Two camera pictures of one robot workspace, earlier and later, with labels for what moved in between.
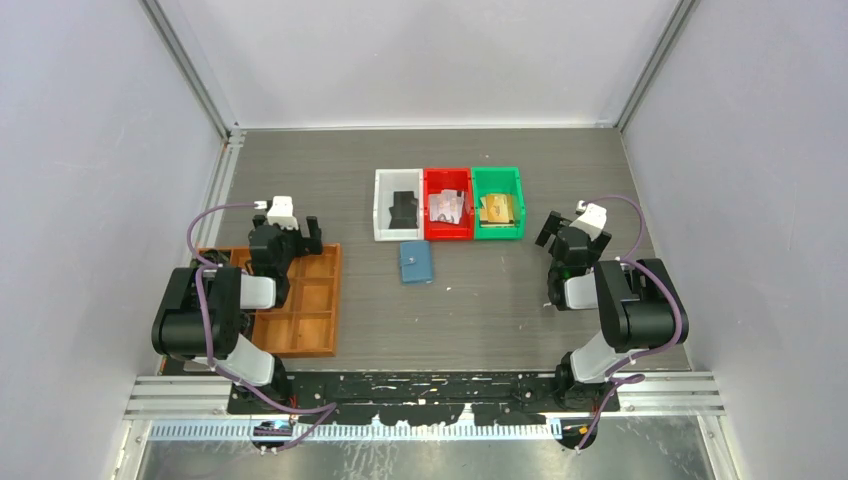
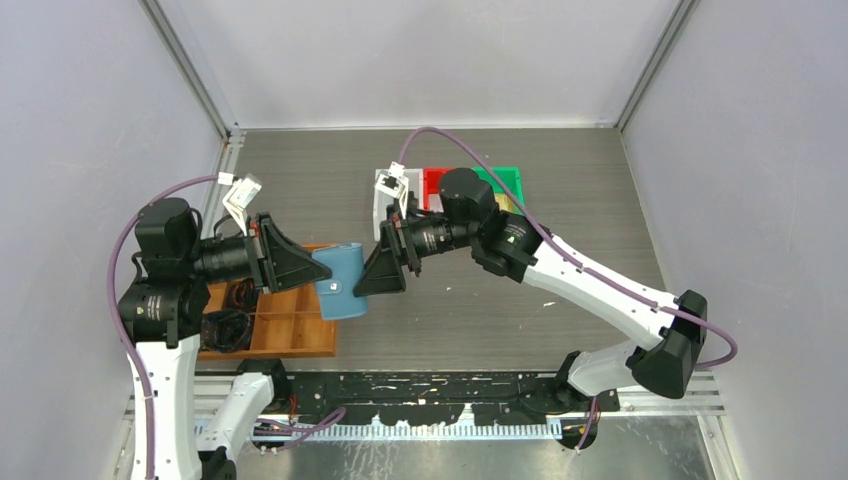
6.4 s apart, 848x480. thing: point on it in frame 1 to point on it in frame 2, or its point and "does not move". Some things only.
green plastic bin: x=498 y=180 does not move
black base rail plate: x=429 y=398 does not move
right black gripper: x=597 y=246 to x=382 y=272
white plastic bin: x=386 y=182 does not move
